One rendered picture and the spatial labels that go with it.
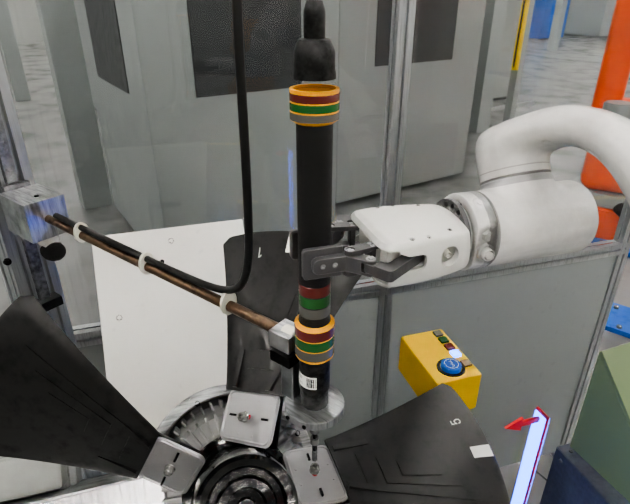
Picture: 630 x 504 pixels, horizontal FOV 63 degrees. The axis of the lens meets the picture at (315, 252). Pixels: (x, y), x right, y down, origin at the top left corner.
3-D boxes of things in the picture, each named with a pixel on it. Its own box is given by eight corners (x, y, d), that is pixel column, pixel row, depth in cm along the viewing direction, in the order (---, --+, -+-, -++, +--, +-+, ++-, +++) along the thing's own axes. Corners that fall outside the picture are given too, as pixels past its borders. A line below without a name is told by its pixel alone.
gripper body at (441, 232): (480, 284, 53) (380, 301, 50) (432, 243, 62) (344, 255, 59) (492, 217, 50) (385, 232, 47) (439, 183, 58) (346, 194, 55)
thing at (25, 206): (6, 232, 93) (-8, 188, 89) (44, 220, 98) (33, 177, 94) (34, 248, 87) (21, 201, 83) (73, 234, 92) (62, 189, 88)
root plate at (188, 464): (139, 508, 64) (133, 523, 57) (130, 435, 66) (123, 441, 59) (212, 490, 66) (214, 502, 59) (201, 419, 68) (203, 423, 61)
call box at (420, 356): (396, 373, 116) (400, 335, 111) (436, 364, 119) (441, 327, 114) (431, 424, 102) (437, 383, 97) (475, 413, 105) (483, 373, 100)
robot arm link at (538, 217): (491, 175, 52) (505, 265, 52) (596, 164, 56) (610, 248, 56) (449, 191, 61) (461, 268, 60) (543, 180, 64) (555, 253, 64)
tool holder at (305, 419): (259, 405, 61) (255, 338, 57) (297, 374, 66) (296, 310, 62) (319, 441, 56) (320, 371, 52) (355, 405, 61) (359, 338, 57)
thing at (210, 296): (45, 223, 88) (43, 216, 87) (53, 221, 89) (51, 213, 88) (285, 342, 58) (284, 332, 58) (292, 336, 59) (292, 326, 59)
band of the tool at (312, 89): (280, 123, 45) (279, 88, 44) (310, 114, 48) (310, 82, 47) (319, 130, 43) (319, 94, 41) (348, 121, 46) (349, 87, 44)
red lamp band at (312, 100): (278, 101, 44) (278, 92, 44) (310, 93, 47) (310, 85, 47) (319, 107, 42) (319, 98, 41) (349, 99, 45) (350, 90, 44)
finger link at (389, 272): (422, 286, 47) (361, 279, 48) (425, 249, 53) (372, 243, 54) (423, 275, 46) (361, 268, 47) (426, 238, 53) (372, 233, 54)
